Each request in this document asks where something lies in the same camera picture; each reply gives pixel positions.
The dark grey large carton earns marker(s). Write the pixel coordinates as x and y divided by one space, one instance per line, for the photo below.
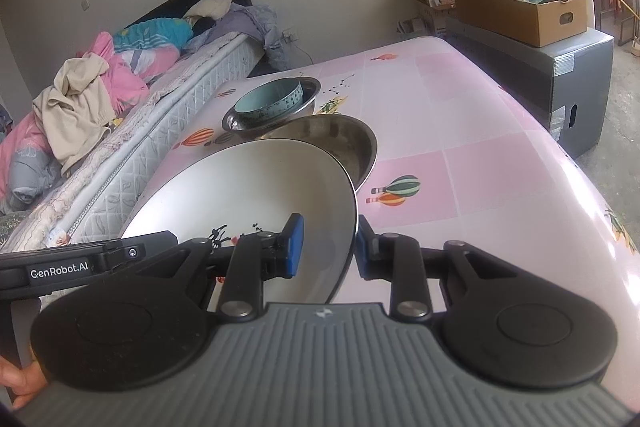
580 72

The green leaf print sheet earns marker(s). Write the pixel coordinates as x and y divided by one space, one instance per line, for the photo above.
10 227

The person's left hand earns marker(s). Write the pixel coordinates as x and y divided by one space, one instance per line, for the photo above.
20 382

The teal ceramic bowl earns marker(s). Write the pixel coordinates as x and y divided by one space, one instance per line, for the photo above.
265 109

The white quilted mattress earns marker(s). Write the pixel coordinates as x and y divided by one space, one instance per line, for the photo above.
165 127

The large steel bowl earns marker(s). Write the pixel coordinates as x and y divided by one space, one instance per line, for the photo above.
369 167

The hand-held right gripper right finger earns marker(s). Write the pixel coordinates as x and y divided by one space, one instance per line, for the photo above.
364 252

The cream pillow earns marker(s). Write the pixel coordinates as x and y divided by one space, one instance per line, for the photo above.
210 7

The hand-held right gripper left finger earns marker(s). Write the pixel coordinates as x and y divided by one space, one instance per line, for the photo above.
294 247

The white printed plate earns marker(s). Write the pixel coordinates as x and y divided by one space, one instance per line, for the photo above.
240 187

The wall socket with plug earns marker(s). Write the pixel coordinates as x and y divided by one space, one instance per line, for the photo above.
289 36

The mattress label tag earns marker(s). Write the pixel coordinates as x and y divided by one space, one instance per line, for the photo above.
59 237

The pink patterned tablecloth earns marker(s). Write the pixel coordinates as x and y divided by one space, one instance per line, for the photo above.
450 107

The teal patterned blanket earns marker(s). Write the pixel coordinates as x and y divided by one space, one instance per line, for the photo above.
150 32

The beige garment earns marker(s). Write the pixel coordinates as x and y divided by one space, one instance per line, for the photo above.
75 117

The dark cloth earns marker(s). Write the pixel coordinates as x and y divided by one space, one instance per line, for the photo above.
202 26

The pile of clothes and bedding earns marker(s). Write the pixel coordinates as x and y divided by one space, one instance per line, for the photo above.
125 77

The lilac grey quilt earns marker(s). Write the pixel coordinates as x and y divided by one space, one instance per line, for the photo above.
255 22

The brown cardboard box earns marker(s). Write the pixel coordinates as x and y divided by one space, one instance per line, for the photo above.
520 19

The small steel bowl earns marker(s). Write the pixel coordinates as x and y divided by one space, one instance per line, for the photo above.
235 122

